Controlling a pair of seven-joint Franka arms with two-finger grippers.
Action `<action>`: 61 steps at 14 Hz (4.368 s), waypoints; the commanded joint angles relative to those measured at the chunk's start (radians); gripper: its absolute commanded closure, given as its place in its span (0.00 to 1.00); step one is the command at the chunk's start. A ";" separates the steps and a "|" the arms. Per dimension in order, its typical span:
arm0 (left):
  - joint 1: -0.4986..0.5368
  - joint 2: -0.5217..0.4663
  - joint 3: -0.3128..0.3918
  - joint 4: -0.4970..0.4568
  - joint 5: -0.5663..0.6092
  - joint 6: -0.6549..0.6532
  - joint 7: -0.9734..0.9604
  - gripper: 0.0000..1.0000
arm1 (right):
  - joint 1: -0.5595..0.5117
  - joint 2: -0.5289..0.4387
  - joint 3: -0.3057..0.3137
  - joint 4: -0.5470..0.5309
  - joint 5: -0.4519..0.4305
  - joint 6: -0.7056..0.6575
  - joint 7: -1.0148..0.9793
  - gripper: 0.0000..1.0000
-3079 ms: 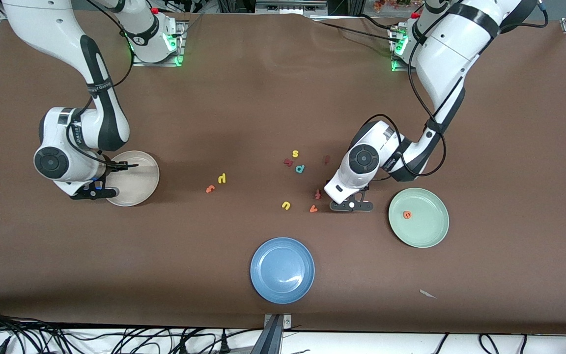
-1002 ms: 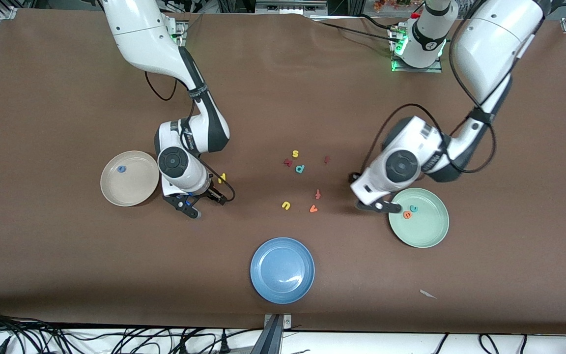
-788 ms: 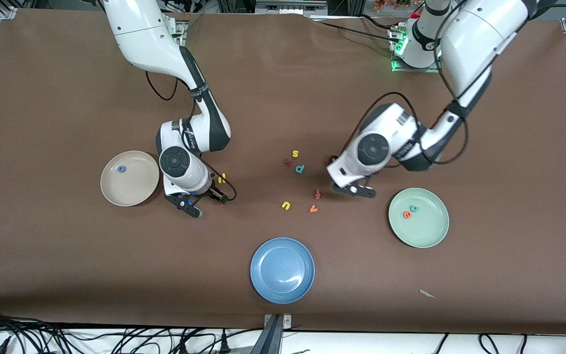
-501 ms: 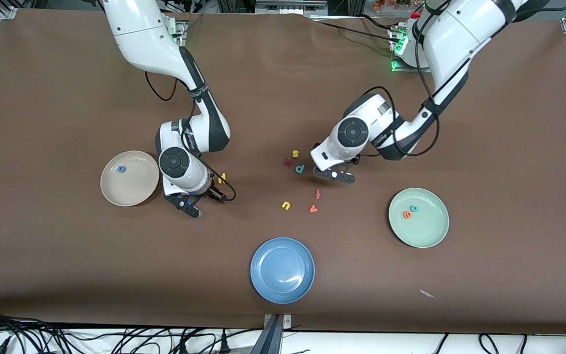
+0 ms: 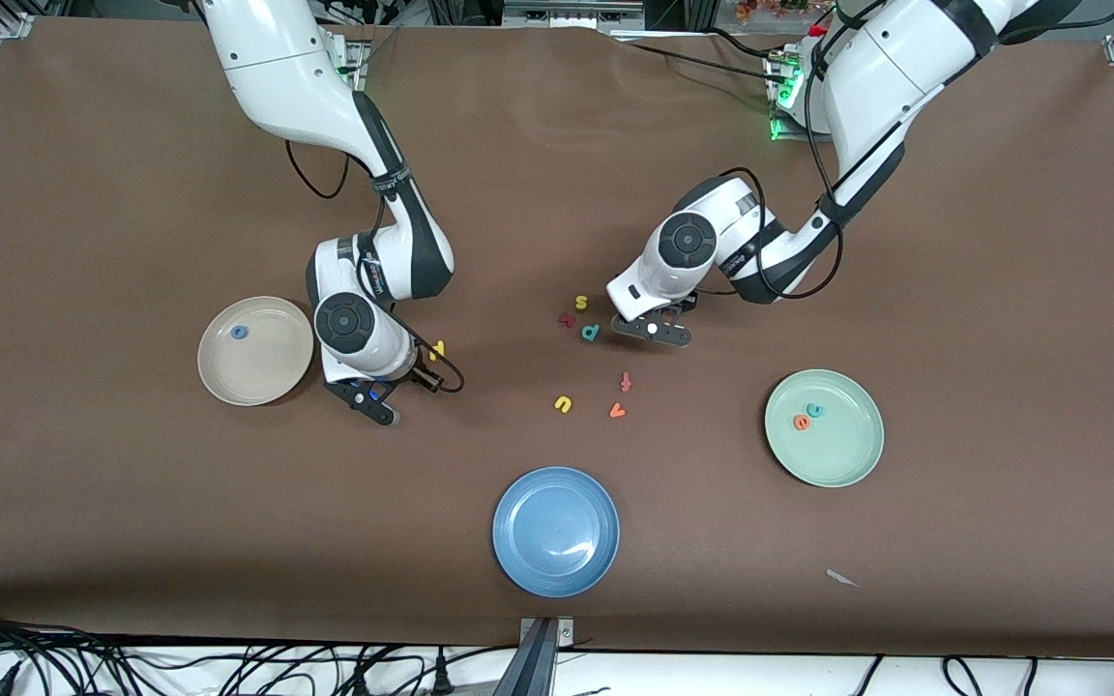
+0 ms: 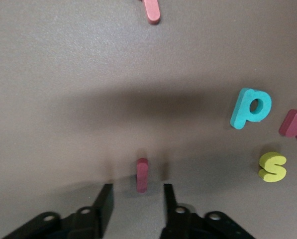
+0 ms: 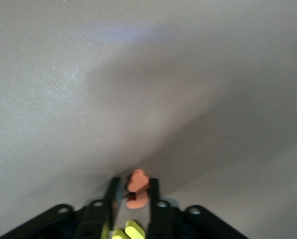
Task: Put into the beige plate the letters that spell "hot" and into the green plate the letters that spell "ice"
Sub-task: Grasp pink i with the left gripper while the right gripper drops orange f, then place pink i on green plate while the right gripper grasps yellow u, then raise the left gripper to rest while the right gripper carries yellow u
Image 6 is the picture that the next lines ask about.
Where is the yellow letter s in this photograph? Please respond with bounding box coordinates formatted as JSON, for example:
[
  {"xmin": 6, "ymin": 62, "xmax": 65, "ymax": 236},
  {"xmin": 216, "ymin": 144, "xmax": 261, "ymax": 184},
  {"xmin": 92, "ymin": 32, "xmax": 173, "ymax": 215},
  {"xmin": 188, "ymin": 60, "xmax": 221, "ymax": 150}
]
[{"xmin": 258, "ymin": 151, "xmax": 288, "ymax": 183}]

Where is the brown table cover sheet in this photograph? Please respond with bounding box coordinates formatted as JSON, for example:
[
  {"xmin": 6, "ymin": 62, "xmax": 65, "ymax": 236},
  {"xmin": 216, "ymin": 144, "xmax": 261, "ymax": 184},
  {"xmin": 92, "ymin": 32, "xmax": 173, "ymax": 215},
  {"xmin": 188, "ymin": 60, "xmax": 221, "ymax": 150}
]
[{"xmin": 0, "ymin": 0, "xmax": 297, "ymax": 239}]

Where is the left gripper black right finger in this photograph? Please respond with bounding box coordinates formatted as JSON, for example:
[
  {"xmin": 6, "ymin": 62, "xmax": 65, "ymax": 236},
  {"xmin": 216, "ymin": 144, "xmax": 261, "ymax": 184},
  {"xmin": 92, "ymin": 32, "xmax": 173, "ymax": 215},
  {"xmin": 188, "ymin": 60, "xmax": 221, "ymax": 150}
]
[{"xmin": 160, "ymin": 183, "xmax": 257, "ymax": 239}]

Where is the teal letter p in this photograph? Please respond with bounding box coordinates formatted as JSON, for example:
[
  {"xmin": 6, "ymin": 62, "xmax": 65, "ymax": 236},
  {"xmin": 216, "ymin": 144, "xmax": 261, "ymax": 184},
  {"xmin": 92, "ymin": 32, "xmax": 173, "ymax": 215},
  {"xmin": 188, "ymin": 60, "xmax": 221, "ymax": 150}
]
[{"xmin": 229, "ymin": 87, "xmax": 273, "ymax": 130}]

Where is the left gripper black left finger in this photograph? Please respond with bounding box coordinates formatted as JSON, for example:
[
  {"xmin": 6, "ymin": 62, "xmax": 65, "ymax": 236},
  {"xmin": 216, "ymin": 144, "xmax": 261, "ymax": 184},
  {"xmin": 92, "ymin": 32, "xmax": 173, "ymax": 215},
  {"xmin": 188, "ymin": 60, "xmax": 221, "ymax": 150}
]
[{"xmin": 1, "ymin": 183, "xmax": 114, "ymax": 239}]

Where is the red letter f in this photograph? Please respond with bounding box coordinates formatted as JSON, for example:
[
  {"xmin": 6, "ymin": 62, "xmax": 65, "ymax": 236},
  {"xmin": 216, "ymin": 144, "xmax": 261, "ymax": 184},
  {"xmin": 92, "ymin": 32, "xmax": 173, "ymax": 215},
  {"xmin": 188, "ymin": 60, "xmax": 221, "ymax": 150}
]
[{"xmin": 138, "ymin": 0, "xmax": 161, "ymax": 25}]

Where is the maroon letter l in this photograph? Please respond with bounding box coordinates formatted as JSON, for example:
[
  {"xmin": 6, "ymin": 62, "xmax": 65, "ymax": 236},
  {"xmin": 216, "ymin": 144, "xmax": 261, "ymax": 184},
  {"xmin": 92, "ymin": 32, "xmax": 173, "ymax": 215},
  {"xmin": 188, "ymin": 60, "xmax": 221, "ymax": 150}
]
[{"xmin": 135, "ymin": 158, "xmax": 149, "ymax": 194}]

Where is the maroon letter w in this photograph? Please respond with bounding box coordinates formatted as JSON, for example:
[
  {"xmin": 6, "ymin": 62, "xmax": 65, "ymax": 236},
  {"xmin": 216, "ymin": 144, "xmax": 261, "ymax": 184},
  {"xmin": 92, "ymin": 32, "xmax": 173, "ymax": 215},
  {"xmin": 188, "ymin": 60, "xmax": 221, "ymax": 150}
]
[{"xmin": 278, "ymin": 109, "xmax": 297, "ymax": 143}]

